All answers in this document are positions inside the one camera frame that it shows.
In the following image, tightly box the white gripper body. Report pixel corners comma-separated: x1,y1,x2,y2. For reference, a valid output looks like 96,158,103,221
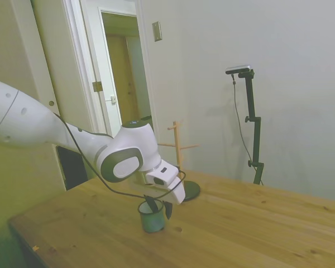
132,176,187,206

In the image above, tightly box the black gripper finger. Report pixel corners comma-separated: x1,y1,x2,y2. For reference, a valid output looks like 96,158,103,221
162,200,174,220
145,195,159,215

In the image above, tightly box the blue enamel mug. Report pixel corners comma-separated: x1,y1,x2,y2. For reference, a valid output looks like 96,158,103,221
136,200,169,234

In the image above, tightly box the wooden mug tree black base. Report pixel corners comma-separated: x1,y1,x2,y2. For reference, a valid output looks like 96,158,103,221
157,120,202,203

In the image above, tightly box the black flat panel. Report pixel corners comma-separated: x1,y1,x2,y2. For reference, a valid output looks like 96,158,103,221
56,145,89,191

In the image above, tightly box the brown wooden door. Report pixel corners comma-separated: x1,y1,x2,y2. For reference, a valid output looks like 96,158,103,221
105,32,142,125

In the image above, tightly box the white door leaf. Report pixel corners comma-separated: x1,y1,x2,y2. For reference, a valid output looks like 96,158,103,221
11,0,101,193

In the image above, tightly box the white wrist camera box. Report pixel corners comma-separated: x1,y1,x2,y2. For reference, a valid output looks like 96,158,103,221
145,159,180,187

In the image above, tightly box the black jointed camera stand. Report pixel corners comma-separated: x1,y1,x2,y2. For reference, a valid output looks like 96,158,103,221
237,69,265,186

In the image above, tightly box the grey camera bar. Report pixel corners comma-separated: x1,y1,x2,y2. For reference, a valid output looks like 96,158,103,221
224,64,253,76

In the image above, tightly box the metal wall switch plate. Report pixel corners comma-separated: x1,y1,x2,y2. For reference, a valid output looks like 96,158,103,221
151,21,163,43

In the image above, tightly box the white door frame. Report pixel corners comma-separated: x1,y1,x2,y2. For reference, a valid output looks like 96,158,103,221
63,0,160,140

